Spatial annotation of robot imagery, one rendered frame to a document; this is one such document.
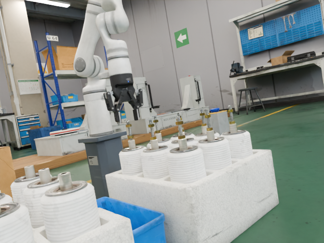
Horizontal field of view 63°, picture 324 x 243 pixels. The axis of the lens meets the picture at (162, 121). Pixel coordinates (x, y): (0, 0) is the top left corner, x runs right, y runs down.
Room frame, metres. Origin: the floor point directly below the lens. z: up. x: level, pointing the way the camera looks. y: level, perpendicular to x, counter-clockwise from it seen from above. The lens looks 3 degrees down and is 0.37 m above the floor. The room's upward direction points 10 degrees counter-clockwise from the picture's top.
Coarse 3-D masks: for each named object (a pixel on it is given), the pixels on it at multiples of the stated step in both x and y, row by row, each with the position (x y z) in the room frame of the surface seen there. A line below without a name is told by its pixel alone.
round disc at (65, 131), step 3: (63, 129) 2.74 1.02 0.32; (66, 129) 2.75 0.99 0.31; (69, 129) 2.65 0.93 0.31; (72, 129) 2.67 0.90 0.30; (75, 129) 2.70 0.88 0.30; (78, 129) 2.74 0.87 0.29; (51, 132) 2.66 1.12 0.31; (54, 132) 2.63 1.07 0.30; (57, 132) 2.62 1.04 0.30; (60, 132) 2.62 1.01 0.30; (63, 132) 2.62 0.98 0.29; (66, 132) 2.64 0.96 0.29; (69, 132) 2.65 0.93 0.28; (72, 132) 2.72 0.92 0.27; (54, 135) 2.72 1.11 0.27
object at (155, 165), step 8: (144, 152) 0.76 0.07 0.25; (152, 152) 0.74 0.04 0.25; (160, 152) 0.74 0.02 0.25; (144, 160) 0.75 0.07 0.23; (152, 160) 0.74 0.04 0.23; (160, 160) 0.74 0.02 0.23; (144, 168) 0.76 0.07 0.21; (152, 168) 0.74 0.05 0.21; (160, 168) 0.74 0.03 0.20; (168, 168) 0.74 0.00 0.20; (144, 176) 0.77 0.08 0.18; (152, 176) 0.74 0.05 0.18; (160, 176) 0.74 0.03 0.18
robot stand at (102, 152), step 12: (120, 132) 1.06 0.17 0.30; (96, 144) 1.01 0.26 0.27; (108, 144) 1.03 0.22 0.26; (120, 144) 1.07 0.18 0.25; (96, 156) 1.02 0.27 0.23; (108, 156) 1.02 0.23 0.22; (96, 168) 1.03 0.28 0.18; (108, 168) 1.01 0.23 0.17; (120, 168) 1.05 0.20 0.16; (96, 180) 1.04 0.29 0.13; (96, 192) 1.05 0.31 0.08
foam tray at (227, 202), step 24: (240, 168) 0.72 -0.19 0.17; (264, 168) 0.80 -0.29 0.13; (120, 192) 0.82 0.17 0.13; (144, 192) 0.72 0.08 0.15; (168, 192) 0.64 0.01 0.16; (192, 192) 0.59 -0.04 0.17; (216, 192) 0.64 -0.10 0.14; (240, 192) 0.71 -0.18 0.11; (264, 192) 0.79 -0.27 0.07; (168, 216) 0.65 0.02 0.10; (192, 216) 0.59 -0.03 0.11; (216, 216) 0.63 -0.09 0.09; (240, 216) 0.70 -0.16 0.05; (168, 240) 0.67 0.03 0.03; (192, 240) 0.60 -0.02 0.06; (216, 240) 0.62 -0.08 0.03
